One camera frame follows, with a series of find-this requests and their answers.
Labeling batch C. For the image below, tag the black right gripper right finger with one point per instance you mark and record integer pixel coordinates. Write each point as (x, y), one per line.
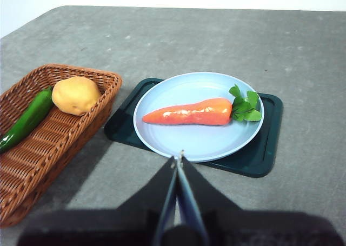
(243, 227)

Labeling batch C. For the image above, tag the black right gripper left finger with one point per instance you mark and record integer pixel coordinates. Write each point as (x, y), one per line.
(121, 224)

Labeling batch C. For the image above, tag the light blue round plate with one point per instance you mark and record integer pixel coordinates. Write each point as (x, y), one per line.
(200, 140)

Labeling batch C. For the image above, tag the orange carrot with green leaves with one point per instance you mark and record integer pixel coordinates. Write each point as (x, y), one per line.
(189, 113)

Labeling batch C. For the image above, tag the black rectangular tray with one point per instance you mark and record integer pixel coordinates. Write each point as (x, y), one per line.
(270, 138)

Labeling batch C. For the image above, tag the brown wicker basket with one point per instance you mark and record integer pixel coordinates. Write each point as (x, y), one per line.
(54, 138)

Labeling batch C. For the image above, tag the yellow-brown potato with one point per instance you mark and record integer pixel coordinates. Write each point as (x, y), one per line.
(75, 96)

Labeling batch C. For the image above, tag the green chili pepper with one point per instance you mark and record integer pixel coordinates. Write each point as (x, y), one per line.
(29, 119)

